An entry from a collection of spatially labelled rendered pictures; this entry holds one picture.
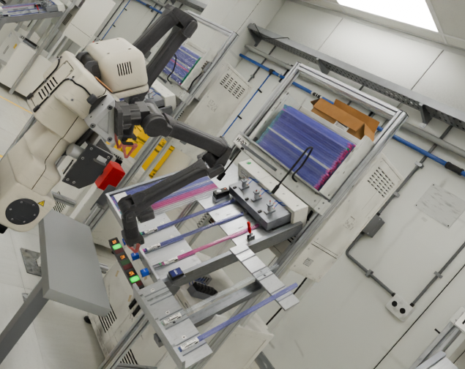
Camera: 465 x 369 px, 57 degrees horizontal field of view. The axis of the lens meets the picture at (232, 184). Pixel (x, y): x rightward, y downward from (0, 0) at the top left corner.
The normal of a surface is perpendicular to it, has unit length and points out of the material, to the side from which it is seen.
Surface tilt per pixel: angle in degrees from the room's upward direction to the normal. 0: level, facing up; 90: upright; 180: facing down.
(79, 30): 90
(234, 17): 90
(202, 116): 90
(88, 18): 90
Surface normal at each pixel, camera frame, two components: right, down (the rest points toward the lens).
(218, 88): 0.51, 0.49
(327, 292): -0.58, -0.38
